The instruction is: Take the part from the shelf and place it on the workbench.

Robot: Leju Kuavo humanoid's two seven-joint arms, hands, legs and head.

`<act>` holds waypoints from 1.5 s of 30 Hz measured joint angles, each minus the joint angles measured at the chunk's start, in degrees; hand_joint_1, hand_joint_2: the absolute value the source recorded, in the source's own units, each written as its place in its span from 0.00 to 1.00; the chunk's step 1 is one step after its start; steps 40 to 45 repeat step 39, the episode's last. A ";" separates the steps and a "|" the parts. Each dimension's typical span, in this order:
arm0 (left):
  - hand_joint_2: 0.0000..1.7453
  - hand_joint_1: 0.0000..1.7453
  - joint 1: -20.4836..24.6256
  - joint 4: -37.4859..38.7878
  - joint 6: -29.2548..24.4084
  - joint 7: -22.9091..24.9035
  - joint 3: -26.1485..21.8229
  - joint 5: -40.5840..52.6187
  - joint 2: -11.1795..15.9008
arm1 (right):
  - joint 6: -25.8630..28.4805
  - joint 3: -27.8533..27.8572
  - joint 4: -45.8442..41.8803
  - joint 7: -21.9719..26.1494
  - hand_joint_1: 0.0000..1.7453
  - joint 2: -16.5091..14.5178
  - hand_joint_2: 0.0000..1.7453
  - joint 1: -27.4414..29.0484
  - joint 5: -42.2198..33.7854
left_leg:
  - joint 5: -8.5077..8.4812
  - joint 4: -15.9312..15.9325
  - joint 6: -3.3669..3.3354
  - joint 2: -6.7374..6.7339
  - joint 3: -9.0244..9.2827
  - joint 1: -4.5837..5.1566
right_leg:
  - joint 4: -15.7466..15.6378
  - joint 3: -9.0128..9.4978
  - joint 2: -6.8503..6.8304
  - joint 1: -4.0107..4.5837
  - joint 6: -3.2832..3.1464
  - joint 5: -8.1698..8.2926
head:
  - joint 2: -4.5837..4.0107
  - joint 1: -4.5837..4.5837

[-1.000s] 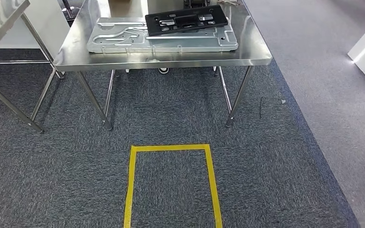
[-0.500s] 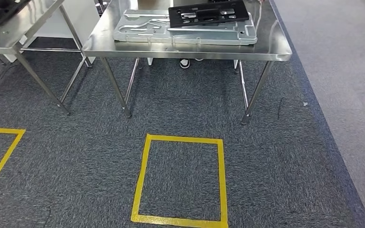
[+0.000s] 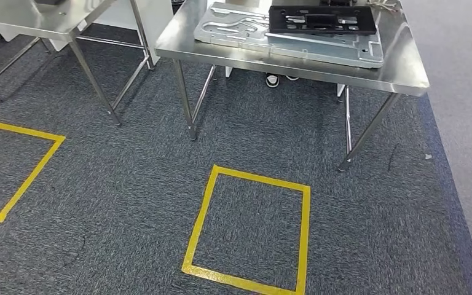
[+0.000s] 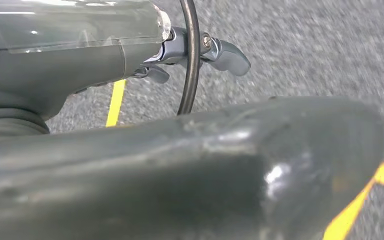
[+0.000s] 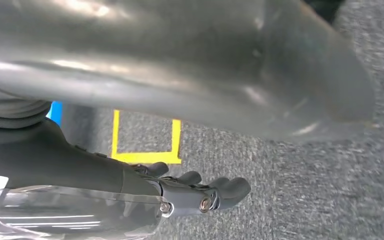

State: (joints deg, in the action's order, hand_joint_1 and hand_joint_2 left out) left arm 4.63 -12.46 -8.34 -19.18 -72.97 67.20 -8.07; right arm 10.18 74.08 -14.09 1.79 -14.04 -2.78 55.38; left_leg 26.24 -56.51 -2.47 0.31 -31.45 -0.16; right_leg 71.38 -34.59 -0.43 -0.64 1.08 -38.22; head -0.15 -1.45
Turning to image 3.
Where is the grey metal fixture plate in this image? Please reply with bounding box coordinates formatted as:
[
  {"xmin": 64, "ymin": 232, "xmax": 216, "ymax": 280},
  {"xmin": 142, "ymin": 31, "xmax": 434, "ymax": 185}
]
[{"xmin": 194, "ymin": 1, "xmax": 385, "ymax": 69}]

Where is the black plastic licence plate bracket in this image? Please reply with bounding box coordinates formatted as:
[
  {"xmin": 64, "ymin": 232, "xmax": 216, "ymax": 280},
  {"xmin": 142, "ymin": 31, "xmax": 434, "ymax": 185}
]
[{"xmin": 268, "ymin": 4, "xmax": 378, "ymax": 36}]

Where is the stainless steel workbench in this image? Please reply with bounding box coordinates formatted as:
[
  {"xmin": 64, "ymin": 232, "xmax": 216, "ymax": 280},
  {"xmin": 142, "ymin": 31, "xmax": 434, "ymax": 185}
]
[{"xmin": 154, "ymin": 0, "xmax": 431, "ymax": 173}]

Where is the beige strap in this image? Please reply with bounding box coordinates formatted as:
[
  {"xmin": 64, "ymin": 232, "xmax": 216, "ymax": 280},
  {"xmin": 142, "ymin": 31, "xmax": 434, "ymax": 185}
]
[{"xmin": 368, "ymin": 0, "xmax": 402, "ymax": 13}]

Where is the yellow floor tape square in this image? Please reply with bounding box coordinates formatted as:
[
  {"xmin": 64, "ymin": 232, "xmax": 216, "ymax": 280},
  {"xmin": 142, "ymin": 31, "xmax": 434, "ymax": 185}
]
[{"xmin": 181, "ymin": 164, "xmax": 312, "ymax": 295}]

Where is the stainless steel table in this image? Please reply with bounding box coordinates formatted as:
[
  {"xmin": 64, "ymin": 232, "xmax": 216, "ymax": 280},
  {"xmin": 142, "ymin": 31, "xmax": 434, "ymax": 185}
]
[{"xmin": 0, "ymin": 0, "xmax": 155, "ymax": 127}]

